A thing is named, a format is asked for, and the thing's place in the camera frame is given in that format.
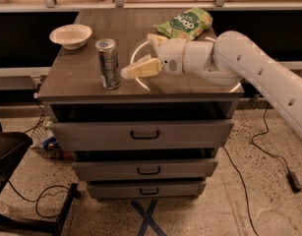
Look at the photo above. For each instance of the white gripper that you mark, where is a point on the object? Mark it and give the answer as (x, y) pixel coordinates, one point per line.
(171, 55)

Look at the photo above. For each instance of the silver redbull can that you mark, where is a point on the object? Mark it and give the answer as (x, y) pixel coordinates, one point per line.
(106, 50)

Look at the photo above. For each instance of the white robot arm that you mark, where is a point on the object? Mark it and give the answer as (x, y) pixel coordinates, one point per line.
(226, 60)

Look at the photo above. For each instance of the white paper bowl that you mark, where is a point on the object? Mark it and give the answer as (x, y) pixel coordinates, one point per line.
(71, 37)

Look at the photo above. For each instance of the green chip bag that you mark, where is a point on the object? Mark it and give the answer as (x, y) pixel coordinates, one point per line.
(187, 25)

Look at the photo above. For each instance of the top grey drawer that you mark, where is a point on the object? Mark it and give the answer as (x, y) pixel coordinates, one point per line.
(142, 135)

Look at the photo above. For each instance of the grey drawer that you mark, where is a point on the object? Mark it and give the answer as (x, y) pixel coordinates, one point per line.
(142, 135)
(146, 190)
(145, 169)

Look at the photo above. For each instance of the grey drawer cabinet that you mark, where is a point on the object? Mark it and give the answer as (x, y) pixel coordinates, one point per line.
(73, 90)

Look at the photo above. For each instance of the middle grey drawer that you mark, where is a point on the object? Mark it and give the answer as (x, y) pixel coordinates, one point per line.
(145, 169)

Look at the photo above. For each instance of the bottom grey drawer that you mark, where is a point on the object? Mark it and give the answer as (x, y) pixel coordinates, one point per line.
(146, 190)

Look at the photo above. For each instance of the black power adapter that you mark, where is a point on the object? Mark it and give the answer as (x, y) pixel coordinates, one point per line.
(294, 182)

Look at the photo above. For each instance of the wire basket with items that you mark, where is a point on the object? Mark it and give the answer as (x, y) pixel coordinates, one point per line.
(45, 143)

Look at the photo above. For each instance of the black chair frame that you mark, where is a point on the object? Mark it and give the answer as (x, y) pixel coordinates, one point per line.
(13, 147)

